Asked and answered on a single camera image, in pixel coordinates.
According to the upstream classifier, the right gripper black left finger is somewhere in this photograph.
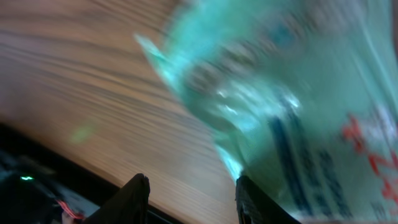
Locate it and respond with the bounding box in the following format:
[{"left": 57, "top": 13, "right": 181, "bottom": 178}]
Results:
[{"left": 82, "top": 174, "right": 150, "bottom": 224}]

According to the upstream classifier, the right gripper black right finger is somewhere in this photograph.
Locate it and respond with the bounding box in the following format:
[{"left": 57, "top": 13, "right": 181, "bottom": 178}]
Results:
[{"left": 236, "top": 176, "right": 300, "bottom": 224}]

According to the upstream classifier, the teal wet wipes pack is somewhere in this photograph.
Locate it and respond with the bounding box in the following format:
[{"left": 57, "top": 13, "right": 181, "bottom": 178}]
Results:
[{"left": 136, "top": 0, "right": 397, "bottom": 222}]

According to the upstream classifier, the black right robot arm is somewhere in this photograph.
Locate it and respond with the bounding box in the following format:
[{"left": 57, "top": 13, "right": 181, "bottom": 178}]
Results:
[{"left": 1, "top": 151, "right": 178, "bottom": 224}]

